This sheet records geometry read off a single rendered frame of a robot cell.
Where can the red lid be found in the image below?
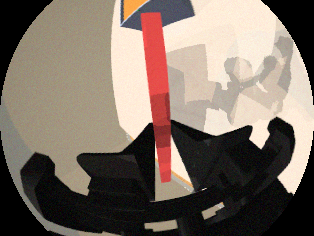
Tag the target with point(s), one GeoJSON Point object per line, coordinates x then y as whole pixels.
{"type": "Point", "coordinates": [155, 62]}

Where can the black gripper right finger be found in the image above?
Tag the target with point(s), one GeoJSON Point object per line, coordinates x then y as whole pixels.
{"type": "Point", "coordinates": [200, 152]}

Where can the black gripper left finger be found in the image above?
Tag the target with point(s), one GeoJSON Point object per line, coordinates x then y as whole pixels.
{"type": "Point", "coordinates": [136, 161]}

